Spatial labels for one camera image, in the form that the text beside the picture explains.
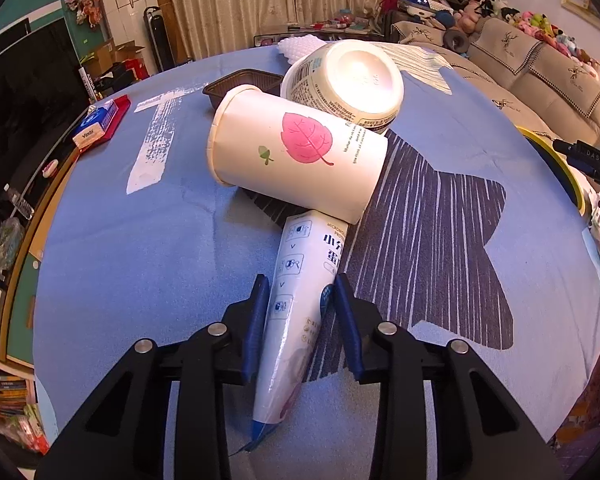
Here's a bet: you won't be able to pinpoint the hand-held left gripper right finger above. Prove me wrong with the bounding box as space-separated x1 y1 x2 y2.
332 273 566 480

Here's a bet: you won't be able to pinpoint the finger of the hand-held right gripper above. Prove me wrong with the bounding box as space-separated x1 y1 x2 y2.
566 156 600 181
552 139 600 163

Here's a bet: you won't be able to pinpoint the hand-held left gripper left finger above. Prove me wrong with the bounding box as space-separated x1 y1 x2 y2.
34 274 271 480

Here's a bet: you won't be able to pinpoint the yellow-rimmed dark bin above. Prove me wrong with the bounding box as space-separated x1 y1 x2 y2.
515 126 588 217

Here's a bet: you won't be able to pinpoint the white squeeze tube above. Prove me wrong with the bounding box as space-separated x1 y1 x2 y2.
250 210 351 453

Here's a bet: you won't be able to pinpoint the leaf-print white paper cup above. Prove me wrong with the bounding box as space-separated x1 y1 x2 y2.
206 85 389 225

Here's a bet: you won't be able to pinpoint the white paper bowl green label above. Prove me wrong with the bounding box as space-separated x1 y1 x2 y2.
280 40 405 133

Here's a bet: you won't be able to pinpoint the brown plastic tray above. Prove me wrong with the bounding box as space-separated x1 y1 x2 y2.
202 68 283 111

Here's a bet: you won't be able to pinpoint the white foam fruit net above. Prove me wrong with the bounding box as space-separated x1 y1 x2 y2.
277 31 328 63

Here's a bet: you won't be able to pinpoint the beige sofa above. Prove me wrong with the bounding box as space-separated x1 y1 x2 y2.
390 17 600 171

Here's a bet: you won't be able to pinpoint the pile of plush toys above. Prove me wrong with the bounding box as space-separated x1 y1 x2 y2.
395 0 600 66

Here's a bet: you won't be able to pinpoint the grey neck pillow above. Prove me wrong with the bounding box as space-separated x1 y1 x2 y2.
442 27 473 53

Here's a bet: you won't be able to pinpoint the green yellow television cabinet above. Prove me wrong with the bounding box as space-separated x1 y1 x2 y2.
0 125 96 366

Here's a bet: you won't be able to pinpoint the patterned rug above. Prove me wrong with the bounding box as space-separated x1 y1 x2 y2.
550 390 600 466

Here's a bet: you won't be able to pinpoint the bookshelf with books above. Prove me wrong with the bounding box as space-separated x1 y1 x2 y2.
0 355 51 456

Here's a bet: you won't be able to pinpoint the tissue pack on red cloth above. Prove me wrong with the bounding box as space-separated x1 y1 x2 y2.
77 95 132 156

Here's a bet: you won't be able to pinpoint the blue white tissue pack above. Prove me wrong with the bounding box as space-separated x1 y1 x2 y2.
72 101 118 153

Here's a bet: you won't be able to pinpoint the glass ashtray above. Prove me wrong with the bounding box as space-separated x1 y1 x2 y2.
0 217 25 273

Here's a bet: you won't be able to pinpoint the clear water bottle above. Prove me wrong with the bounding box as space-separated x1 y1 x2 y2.
2 184 35 220

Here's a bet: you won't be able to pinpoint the low cluttered glass table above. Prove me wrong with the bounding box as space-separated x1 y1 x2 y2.
254 10 386 48

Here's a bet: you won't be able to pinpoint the open cardboard boxes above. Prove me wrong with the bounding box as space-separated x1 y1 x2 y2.
77 37 148 96

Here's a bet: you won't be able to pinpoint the black tower fan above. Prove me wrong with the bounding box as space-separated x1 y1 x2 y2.
143 6 176 73

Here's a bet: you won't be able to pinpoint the large curved television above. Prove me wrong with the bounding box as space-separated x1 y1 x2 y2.
0 20 88 271

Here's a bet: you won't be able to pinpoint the hanging colourful decoration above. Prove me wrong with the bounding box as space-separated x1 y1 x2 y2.
64 0 101 26

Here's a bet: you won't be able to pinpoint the flat black television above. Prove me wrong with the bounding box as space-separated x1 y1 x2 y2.
0 17 31 51

